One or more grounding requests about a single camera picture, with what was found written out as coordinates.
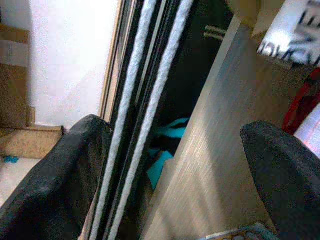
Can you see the small blue scrap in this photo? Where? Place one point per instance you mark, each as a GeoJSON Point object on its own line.
{"type": "Point", "coordinates": [10, 160]}

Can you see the beige cardboard flap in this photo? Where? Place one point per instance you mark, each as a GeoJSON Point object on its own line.
{"type": "Point", "coordinates": [250, 12]}

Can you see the white box with black print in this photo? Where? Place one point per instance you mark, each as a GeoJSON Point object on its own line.
{"type": "Point", "coordinates": [292, 35]}

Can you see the brown cardboard box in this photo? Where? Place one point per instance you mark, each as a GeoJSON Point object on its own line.
{"type": "Point", "coordinates": [13, 82]}

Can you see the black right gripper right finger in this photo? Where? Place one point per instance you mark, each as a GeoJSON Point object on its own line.
{"type": "Point", "coordinates": [287, 180]}

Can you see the flat cardboard piece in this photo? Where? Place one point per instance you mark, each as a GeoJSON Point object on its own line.
{"type": "Point", "coordinates": [32, 142]}

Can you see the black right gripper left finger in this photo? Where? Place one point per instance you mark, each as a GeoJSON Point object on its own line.
{"type": "Point", "coordinates": [55, 185]}

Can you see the turquoise cloth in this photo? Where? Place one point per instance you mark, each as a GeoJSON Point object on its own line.
{"type": "Point", "coordinates": [160, 165]}

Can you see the black frame with white stripes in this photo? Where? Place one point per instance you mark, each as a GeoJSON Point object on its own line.
{"type": "Point", "coordinates": [140, 82]}

